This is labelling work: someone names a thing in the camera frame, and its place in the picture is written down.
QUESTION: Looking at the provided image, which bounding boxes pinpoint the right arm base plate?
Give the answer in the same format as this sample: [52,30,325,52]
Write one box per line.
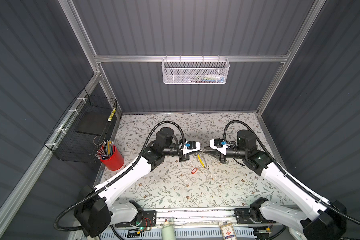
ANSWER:
[234,208,257,225]

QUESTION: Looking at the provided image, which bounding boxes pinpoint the yellow marker in basket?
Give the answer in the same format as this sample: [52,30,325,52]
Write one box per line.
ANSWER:
[108,108,116,122]

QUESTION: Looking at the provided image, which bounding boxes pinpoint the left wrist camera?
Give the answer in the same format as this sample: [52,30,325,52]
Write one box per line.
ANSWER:
[183,141,201,155]

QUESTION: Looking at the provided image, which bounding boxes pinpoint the white wire mesh basket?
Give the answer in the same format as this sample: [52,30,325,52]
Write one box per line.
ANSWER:
[161,57,230,85]

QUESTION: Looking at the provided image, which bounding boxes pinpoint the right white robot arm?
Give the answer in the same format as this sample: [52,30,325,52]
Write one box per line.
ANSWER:
[204,130,347,240]

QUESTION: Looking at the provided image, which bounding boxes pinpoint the right black cable conduit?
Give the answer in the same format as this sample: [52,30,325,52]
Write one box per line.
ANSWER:
[223,119,360,240]

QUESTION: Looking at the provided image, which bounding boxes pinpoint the black cable conduit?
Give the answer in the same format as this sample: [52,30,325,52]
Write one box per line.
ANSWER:
[53,120,186,240]
[223,119,360,240]

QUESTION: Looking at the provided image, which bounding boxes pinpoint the left black cable conduit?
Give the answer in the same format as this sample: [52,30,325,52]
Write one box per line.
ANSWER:
[53,120,186,240]

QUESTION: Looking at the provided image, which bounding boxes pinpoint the red pencil cup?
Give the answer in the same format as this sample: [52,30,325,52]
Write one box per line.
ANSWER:
[95,141,125,171]

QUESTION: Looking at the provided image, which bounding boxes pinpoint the playing card box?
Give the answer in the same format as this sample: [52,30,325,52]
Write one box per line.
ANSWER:
[219,223,237,240]

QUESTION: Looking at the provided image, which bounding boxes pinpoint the white bottle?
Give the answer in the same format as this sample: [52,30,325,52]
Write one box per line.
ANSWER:
[162,220,176,240]

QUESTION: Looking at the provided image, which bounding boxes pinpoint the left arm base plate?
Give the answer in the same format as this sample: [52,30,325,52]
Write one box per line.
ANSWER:
[115,210,157,228]

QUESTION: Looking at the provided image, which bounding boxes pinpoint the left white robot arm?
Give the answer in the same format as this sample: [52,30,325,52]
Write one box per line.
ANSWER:
[74,127,201,238]

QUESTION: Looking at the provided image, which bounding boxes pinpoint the black wire basket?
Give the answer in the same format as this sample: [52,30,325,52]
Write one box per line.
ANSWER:
[45,90,118,163]

